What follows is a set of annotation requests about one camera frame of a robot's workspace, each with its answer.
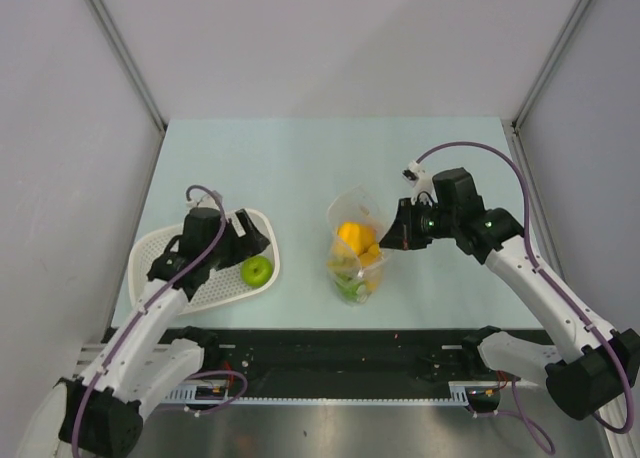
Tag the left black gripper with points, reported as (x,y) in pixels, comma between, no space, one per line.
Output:
(245,246)

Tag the clear zip top bag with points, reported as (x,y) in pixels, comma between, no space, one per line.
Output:
(355,261)

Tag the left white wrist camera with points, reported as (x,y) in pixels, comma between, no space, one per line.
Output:
(198,199)

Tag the white slotted cable duct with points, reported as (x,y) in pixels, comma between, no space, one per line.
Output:
(192,396)

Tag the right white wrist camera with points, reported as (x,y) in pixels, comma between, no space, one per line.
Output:
(420,182)

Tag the green fake lime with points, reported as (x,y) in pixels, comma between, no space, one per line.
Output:
(352,290)

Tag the aluminium frame post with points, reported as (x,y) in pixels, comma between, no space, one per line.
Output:
(108,26)
(560,46)

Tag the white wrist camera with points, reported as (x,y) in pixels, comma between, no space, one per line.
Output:
(198,199)
(420,182)

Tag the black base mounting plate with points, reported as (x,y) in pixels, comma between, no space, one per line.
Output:
(372,363)

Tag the yellow fake bell pepper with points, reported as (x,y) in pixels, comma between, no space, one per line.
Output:
(357,236)

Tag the right aluminium frame post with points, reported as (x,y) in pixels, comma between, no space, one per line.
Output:
(560,46)

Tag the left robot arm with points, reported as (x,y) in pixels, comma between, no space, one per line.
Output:
(111,399)

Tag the yellow fake banana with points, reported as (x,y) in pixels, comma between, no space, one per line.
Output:
(371,256)

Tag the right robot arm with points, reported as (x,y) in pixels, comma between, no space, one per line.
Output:
(587,364)

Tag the green fake apple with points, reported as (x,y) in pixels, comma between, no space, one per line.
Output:
(256,271)

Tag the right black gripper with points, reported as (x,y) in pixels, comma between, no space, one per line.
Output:
(402,233)

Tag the left aluminium frame post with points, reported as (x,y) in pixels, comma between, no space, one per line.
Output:
(108,26)

